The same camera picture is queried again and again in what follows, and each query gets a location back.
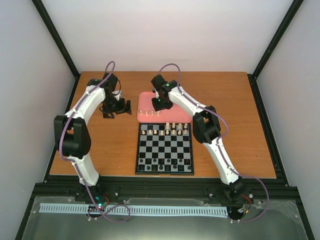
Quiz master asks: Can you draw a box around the light blue cable duct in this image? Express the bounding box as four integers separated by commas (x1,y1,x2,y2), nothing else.
38,203,228,218

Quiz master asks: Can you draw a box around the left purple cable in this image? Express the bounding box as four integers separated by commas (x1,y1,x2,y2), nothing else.
59,60,131,222

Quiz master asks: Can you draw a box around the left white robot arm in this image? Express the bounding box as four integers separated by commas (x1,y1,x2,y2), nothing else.
53,72,132,202

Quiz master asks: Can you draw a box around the pink plastic tray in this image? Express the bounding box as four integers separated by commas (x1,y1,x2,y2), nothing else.
137,91,192,124

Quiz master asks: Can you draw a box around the black aluminium frame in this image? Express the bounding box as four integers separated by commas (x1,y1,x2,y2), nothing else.
16,0,315,240

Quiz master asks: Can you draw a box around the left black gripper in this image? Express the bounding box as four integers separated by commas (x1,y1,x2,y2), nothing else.
102,95,133,119

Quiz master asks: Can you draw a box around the black chess piece row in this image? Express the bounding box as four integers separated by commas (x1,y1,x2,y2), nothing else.
136,158,193,173

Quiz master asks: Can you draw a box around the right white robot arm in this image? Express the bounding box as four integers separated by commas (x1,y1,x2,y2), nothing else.
151,74,245,203

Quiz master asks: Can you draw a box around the black and white chessboard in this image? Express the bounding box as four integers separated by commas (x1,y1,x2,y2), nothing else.
135,123,195,176

